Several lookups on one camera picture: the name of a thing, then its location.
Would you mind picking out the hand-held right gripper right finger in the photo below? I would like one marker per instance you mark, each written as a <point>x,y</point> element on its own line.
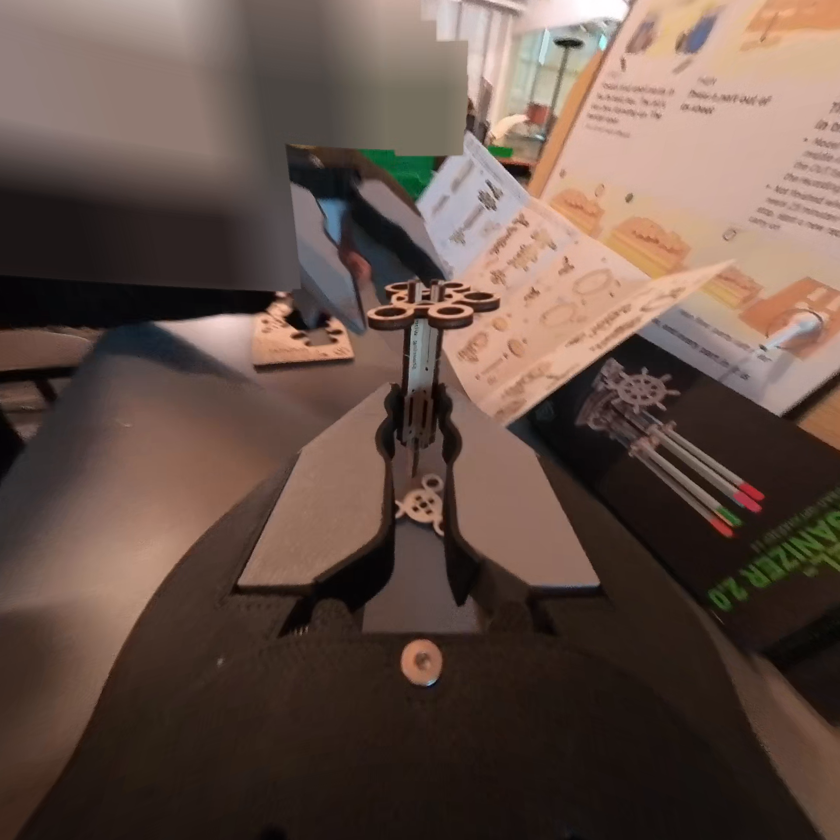
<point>518,518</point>

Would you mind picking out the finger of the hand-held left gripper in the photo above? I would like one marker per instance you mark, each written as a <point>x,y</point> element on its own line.
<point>321,262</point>
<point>394,223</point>

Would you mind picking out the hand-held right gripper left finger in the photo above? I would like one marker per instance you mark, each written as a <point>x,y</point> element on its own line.
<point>315,512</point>

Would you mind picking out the wooden shaft assembly with rings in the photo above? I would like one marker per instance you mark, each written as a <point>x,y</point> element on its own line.
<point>420,354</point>

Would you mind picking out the wooden parts sheet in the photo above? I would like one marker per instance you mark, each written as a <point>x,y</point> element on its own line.
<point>282,348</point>

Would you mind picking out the black model kit box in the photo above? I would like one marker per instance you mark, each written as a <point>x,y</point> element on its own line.
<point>656,472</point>

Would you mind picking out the folded illustrated instruction booklet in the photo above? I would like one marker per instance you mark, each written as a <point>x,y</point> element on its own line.
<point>525,295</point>

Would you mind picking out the black floor stand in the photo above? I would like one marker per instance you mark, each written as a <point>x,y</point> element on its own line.
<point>565,72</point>

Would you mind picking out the large illustrated instruction sheet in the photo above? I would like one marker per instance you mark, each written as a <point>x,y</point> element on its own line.
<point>689,164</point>

